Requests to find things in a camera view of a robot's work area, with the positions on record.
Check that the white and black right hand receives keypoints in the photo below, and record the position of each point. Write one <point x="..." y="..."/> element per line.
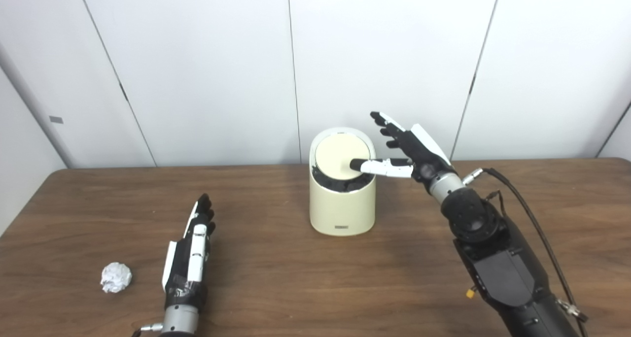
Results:
<point x="424" y="154"/>

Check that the white and black left hand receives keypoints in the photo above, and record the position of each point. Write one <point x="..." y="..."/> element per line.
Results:
<point x="180" y="283"/>

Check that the white paper ball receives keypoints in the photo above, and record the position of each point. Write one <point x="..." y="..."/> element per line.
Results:
<point x="116" y="278"/>

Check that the round cream bin lid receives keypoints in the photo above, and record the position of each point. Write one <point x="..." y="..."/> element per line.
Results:
<point x="335" y="154"/>

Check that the cream-colored bin body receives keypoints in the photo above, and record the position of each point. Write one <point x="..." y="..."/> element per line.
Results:
<point x="341" y="211"/>

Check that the black bin liner bag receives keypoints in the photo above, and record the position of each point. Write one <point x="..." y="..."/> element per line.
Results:
<point x="340" y="185"/>

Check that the small yellow plug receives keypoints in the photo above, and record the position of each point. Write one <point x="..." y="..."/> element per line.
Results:
<point x="472" y="293"/>

